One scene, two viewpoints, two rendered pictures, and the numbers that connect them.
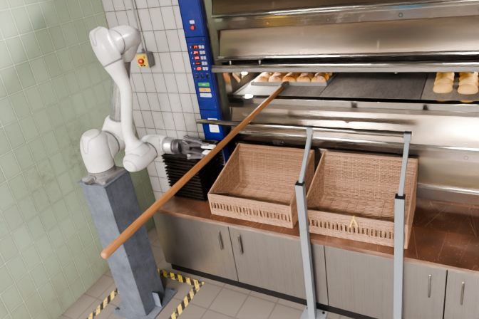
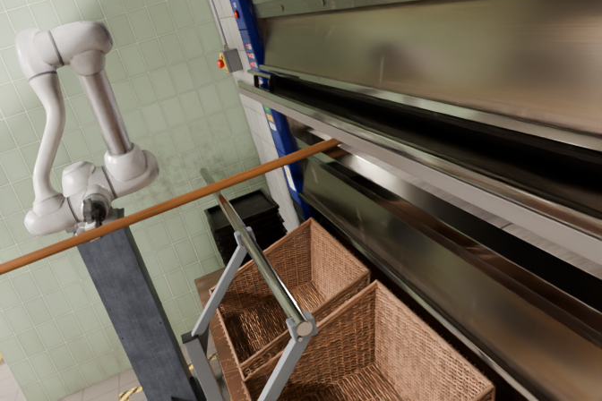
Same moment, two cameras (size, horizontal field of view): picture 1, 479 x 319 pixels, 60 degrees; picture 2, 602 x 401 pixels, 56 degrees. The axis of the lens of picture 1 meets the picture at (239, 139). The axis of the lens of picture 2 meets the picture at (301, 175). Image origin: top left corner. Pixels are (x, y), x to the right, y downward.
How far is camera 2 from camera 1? 194 cm
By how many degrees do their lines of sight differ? 43
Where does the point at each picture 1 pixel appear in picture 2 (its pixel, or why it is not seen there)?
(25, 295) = (67, 336)
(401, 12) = not seen: outside the picture
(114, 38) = (38, 43)
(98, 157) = not seen: hidden behind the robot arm
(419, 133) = (491, 320)
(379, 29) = (385, 28)
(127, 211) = (118, 279)
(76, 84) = (150, 91)
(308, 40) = (319, 45)
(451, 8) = not seen: outside the picture
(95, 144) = (67, 183)
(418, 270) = not seen: outside the picture
